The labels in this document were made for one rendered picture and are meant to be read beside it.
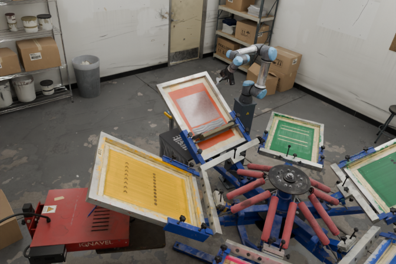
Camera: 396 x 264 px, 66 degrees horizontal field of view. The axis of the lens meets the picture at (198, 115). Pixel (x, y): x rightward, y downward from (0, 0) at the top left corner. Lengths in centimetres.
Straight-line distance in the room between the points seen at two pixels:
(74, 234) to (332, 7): 537
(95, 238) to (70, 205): 34
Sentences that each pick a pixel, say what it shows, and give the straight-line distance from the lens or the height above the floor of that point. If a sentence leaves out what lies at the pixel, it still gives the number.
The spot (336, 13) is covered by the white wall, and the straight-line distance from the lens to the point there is 612.
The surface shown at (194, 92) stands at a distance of 287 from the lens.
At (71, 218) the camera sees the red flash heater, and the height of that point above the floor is 110.
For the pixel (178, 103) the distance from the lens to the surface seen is 273.
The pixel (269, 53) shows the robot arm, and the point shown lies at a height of 180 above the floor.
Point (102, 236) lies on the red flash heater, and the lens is 212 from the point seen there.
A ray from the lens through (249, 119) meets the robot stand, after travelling 341.
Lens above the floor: 279
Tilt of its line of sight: 32 degrees down
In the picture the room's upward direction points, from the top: 5 degrees clockwise
